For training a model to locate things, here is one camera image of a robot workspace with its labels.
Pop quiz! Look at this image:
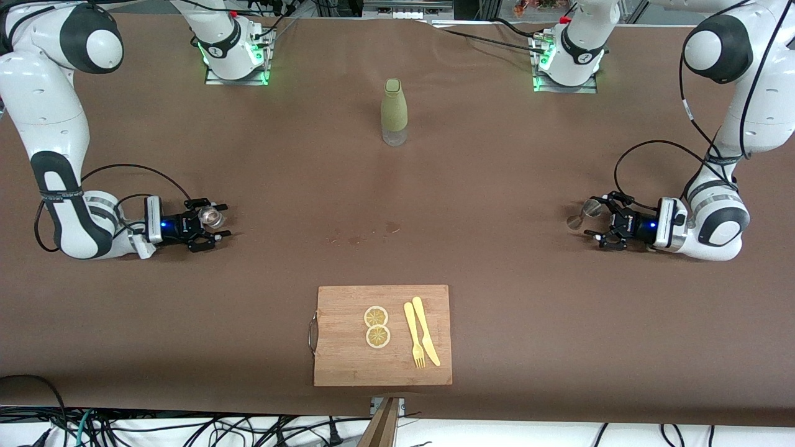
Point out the wooden post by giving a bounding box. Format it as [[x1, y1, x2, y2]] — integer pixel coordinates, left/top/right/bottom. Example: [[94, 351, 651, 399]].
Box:
[[359, 397, 401, 447]]

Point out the grey power strip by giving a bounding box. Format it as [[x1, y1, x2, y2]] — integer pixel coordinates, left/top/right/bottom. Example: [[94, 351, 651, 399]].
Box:
[[362, 0, 455, 20]]

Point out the black floor cable loop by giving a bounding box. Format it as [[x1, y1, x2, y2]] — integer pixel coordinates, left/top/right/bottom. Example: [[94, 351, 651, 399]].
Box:
[[0, 374, 70, 447]]

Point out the green floor cable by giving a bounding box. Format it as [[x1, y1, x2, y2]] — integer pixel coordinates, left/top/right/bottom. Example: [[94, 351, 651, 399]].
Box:
[[75, 409, 94, 447]]

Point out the green sleeved glass bottle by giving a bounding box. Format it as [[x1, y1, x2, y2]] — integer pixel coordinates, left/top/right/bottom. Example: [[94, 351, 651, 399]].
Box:
[[380, 78, 409, 147]]

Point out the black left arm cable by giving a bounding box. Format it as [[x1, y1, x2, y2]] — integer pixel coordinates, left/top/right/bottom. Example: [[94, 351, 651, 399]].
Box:
[[614, 0, 786, 212]]

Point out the wooden cutting board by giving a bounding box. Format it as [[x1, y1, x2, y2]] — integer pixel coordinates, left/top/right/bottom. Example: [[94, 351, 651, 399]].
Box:
[[308, 285, 453, 387]]

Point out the brown table cover sheet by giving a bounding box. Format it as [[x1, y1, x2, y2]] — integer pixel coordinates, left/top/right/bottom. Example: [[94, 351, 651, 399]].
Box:
[[0, 11, 795, 428]]

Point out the black cable on table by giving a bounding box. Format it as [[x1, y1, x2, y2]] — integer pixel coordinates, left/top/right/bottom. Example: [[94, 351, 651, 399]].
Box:
[[429, 17, 550, 56]]

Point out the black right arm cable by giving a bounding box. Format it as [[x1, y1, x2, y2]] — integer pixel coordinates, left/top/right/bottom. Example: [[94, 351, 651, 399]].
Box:
[[34, 163, 193, 252]]

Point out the yellow plastic knife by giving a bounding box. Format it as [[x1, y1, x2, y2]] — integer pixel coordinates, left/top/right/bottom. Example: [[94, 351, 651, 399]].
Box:
[[412, 296, 441, 367]]

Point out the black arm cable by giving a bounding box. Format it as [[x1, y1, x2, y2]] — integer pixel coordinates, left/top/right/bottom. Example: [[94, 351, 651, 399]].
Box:
[[34, 163, 193, 252], [614, 0, 786, 212]]

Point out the steel jigger measuring cup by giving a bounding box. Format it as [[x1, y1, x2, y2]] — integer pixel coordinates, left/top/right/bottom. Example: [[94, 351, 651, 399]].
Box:
[[567, 197, 606, 230]]

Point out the yellow plastic fork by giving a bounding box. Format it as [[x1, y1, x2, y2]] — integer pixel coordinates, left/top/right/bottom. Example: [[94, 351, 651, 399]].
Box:
[[404, 302, 426, 369]]

